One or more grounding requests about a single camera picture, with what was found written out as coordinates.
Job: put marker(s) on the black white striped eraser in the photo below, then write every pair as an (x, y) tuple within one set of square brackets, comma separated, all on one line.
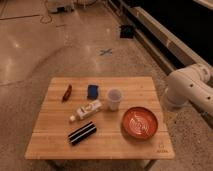
[(82, 133)]

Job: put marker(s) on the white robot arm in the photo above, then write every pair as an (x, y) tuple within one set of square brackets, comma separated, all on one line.
[(189, 84)]

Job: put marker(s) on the translucent plastic cup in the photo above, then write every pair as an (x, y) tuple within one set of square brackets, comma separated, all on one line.
[(114, 97)]

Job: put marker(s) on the blue sponge block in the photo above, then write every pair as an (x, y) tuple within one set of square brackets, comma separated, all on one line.
[(92, 92)]

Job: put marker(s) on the white tube bottle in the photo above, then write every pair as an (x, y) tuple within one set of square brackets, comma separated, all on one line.
[(86, 110)]

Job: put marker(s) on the red brown small tool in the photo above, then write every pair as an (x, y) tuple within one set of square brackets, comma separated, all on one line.
[(67, 93)]

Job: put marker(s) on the wooden folding table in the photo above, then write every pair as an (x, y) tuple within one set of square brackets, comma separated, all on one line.
[(49, 139)]

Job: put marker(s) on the orange ridged bowl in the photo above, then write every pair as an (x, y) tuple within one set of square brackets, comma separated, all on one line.
[(140, 123)]

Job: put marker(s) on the black box on floor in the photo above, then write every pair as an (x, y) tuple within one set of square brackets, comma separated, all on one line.
[(127, 31)]

